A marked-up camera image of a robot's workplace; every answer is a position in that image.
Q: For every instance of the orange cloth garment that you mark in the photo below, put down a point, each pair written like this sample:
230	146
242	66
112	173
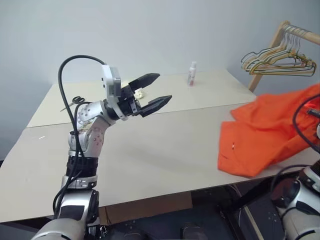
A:
260	130

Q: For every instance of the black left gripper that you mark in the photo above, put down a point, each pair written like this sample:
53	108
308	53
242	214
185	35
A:
127	103

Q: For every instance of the dark rounded shape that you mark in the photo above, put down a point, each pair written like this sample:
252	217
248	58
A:
130	235
191	232

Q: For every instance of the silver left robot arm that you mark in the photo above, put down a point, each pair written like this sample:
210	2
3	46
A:
87	140

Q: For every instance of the rolled cream cloth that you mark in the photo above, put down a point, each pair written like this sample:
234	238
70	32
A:
140	94

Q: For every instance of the wooden clothes rack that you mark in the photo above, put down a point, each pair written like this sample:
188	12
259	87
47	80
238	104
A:
277	32

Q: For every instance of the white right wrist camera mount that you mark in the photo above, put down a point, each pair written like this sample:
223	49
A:
318	130

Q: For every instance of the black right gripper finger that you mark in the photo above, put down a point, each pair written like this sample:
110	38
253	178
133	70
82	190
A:
313	111

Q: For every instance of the black metal table frame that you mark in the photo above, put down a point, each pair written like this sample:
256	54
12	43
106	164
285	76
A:
232	200

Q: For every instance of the white spray bottle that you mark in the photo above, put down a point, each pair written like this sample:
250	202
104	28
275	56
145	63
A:
192	73

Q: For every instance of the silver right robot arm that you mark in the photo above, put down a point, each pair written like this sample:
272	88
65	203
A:
302	205

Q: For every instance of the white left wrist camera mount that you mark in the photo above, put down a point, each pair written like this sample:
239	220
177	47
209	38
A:
111	80

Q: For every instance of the large brown cardboard box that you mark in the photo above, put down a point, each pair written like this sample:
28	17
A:
150	208

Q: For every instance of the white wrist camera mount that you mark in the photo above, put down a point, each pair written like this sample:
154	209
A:
318	130
111	80

